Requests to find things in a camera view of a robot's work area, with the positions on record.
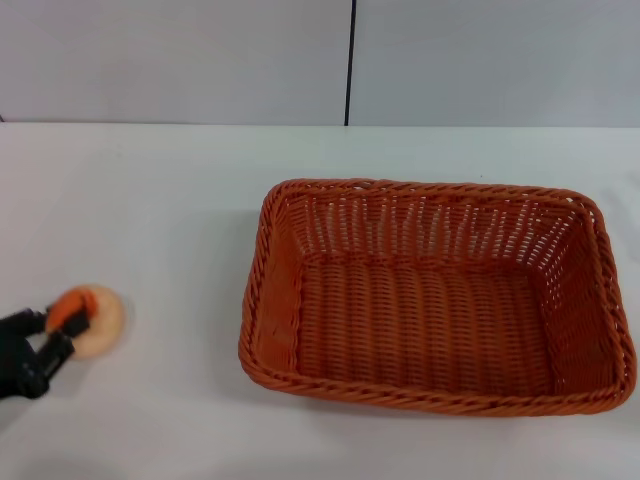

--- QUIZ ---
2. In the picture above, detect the black vertical wall strip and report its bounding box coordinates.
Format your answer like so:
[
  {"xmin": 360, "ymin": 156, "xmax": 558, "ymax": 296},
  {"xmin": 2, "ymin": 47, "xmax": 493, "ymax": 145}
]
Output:
[{"xmin": 343, "ymin": 0, "xmax": 358, "ymax": 126}]

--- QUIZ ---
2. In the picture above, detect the orange woven wicker basket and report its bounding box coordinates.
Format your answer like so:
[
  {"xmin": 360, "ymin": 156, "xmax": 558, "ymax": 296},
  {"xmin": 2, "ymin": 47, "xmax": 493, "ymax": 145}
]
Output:
[{"xmin": 237, "ymin": 178, "xmax": 638, "ymax": 419}]

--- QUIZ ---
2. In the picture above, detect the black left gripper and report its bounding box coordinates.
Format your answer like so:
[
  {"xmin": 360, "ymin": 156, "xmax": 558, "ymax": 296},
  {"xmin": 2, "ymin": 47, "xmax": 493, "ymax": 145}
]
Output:
[{"xmin": 0, "ymin": 306, "xmax": 96, "ymax": 401}]

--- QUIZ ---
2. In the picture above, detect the round bun with orange centre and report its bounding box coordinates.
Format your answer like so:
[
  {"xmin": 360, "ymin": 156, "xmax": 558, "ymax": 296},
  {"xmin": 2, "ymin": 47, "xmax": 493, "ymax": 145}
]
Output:
[{"xmin": 46, "ymin": 283, "xmax": 125, "ymax": 359}]

